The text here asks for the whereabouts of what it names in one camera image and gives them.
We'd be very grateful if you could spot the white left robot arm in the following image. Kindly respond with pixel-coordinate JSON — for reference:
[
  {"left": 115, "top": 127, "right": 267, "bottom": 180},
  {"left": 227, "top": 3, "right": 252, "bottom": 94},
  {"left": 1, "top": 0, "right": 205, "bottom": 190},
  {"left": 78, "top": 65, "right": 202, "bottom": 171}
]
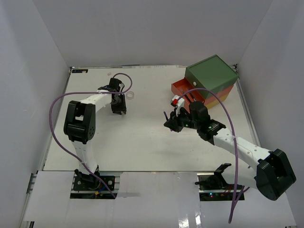
[{"left": 64, "top": 78, "right": 127, "bottom": 190}]

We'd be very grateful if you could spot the green drawer cabinet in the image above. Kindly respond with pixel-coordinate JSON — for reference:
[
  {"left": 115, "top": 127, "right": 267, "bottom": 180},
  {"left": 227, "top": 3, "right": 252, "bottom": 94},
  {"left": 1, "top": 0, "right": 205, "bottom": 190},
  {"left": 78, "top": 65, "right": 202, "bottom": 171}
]
[{"left": 188, "top": 55, "right": 238, "bottom": 100}]

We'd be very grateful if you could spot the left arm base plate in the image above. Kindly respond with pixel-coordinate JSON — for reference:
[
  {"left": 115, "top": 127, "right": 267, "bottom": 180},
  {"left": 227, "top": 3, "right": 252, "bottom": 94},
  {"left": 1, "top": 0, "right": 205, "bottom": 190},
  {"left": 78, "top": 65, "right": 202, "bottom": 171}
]
[{"left": 70, "top": 175, "right": 119, "bottom": 200}]

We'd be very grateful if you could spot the small clear tape roll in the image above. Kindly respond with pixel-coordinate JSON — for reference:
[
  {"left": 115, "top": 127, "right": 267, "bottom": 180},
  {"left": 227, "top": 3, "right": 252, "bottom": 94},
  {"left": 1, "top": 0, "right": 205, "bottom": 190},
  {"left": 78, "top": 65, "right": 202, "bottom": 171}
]
[{"left": 126, "top": 91, "right": 134, "bottom": 100}]

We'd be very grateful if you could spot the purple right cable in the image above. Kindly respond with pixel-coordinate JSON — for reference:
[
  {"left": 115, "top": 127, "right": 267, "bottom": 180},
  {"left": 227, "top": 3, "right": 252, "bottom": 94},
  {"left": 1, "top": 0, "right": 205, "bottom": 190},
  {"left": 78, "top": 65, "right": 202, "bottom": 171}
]
[{"left": 178, "top": 88, "right": 250, "bottom": 224}]

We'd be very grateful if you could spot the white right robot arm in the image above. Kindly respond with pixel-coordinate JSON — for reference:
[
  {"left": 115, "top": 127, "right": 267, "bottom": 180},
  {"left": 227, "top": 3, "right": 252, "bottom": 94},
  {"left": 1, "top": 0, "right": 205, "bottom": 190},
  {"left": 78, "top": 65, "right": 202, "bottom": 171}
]
[{"left": 164, "top": 97, "right": 296, "bottom": 200}]

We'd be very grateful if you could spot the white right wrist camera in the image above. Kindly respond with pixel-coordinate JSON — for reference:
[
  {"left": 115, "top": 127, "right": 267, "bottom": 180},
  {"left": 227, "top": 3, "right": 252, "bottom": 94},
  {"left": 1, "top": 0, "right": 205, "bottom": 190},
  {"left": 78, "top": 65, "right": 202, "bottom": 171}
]
[{"left": 171, "top": 95, "right": 185, "bottom": 116}]

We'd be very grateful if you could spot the purple cable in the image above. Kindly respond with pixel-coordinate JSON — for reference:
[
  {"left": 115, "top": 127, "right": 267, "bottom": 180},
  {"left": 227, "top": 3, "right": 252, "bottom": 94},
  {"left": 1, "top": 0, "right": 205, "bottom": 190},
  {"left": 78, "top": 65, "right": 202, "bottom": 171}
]
[
  {"left": 178, "top": 88, "right": 250, "bottom": 224},
  {"left": 48, "top": 73, "right": 133, "bottom": 199}
]

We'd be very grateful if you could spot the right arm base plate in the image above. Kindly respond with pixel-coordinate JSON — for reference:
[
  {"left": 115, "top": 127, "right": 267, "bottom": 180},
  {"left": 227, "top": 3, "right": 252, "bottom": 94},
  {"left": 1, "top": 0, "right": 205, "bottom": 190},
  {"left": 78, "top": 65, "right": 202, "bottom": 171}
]
[{"left": 195, "top": 172, "right": 234, "bottom": 202}]

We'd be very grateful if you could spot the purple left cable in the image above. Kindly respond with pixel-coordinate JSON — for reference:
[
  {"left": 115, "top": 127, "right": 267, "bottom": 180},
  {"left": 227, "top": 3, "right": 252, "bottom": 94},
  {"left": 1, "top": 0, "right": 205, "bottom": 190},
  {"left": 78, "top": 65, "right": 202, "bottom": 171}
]
[{"left": 48, "top": 73, "right": 133, "bottom": 199}]

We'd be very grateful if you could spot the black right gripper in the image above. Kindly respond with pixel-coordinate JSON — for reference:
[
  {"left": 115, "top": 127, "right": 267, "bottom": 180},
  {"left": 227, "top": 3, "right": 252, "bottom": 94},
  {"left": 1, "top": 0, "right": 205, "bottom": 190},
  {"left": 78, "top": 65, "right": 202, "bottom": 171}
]
[{"left": 164, "top": 107, "right": 200, "bottom": 133}]

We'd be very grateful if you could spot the green drawer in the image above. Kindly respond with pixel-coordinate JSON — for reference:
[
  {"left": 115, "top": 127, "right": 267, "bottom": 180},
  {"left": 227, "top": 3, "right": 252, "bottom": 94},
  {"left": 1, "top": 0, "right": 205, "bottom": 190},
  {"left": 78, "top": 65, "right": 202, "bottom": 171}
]
[{"left": 185, "top": 67, "right": 209, "bottom": 99}]

